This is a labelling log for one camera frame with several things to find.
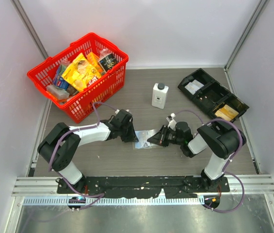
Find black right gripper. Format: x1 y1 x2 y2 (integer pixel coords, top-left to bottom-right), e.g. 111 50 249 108
148 125 184 147

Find grey leather card holder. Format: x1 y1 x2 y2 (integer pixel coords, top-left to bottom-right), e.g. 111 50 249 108
132 129 160 150

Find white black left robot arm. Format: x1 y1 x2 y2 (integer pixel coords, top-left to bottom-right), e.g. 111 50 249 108
37 109 139 193

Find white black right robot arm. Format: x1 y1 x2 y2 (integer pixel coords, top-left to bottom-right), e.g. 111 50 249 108
147 118 246 192

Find silver cards in tray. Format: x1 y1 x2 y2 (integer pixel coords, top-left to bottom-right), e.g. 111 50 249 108
185 80 204 95

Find black VIP cards in tray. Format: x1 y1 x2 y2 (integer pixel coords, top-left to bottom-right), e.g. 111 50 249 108
198 90 222 109

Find black three-compartment card tray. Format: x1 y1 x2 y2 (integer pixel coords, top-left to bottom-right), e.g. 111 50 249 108
177 68 249 122

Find gold cards stack in tray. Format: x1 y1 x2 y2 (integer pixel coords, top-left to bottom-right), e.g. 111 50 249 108
215 104 239 122

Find white bottle grey cap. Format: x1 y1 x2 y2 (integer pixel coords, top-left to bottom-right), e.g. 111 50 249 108
151 83 169 109

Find red plastic shopping basket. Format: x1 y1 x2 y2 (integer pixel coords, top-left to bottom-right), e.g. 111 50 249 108
27 33 129 123

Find black labelled snack jar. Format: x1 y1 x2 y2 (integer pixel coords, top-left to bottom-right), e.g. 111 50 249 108
99 53 118 72

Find yellow classic chips bag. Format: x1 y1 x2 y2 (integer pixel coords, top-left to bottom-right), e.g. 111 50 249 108
62 53 101 92

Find clear wrapped pale package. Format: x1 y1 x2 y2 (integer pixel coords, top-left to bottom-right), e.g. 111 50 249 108
47 85 69 100

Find orange snack packet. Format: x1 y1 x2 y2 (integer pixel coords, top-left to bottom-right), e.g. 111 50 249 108
86 52 105 75

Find blue snack box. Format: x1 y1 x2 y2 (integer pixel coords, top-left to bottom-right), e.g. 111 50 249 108
52 65 69 90

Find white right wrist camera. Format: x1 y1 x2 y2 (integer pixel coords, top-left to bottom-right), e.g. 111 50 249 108
166 113 177 130

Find white slotted cable duct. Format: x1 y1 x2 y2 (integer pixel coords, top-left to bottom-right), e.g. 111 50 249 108
23 196 205 206

